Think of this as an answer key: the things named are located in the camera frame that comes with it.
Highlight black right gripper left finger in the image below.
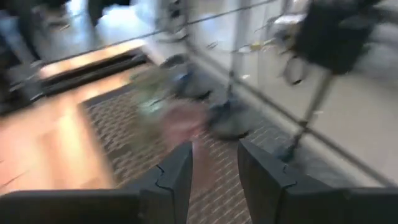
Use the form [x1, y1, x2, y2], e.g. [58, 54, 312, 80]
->
[0, 141, 193, 224]

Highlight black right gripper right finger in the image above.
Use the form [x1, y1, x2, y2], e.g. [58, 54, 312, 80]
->
[238, 139, 398, 224]

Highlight black aluminium table frame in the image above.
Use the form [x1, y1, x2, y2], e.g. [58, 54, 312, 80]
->
[0, 46, 150, 113]

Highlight tall black candlestick holder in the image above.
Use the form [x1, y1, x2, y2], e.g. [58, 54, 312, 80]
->
[273, 70, 333, 164]
[207, 67, 254, 141]
[164, 0, 215, 102]

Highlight pink ribbed glass candle holder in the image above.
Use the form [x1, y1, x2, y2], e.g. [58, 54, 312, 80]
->
[160, 99, 209, 147]

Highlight black perforated metal riser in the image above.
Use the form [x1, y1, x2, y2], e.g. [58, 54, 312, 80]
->
[80, 62, 383, 224]

